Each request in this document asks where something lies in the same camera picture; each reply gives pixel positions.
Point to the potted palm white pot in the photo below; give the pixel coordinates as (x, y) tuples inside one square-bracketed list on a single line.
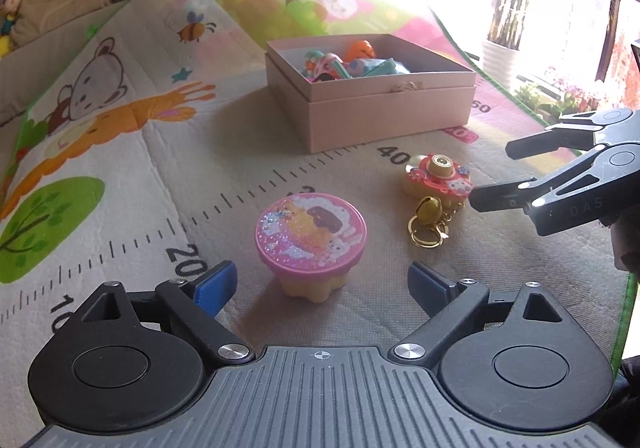
[(500, 62)]

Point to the orange plastic toy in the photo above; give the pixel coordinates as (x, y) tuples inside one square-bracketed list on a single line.
[(360, 50)]

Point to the printed animal play mat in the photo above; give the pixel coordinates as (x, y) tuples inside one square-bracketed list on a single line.
[(150, 152)]

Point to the small standing doll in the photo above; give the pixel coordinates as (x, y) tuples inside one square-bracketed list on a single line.
[(10, 7)]

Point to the light blue packet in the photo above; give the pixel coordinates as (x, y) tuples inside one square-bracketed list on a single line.
[(392, 66)]

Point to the small yellow plush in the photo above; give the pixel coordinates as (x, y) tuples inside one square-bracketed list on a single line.
[(5, 46)]

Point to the colourful plastic toy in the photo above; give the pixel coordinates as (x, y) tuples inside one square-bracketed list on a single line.
[(322, 65)]

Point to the brown window frame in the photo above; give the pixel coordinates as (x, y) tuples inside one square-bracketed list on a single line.
[(620, 2)]

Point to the pink cardboard box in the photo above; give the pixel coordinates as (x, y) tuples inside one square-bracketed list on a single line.
[(375, 117)]

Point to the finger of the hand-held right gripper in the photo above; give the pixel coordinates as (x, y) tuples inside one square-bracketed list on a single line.
[(560, 135), (500, 198)]

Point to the pink lid cupcake toy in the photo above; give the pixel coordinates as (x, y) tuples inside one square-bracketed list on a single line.
[(310, 233)]

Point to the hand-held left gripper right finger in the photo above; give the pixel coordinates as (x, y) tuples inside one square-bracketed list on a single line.
[(430, 285)]

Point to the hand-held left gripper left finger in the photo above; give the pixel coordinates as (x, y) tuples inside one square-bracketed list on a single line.
[(215, 285)]

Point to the flowering potted plants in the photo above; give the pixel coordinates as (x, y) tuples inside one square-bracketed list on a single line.
[(575, 95)]

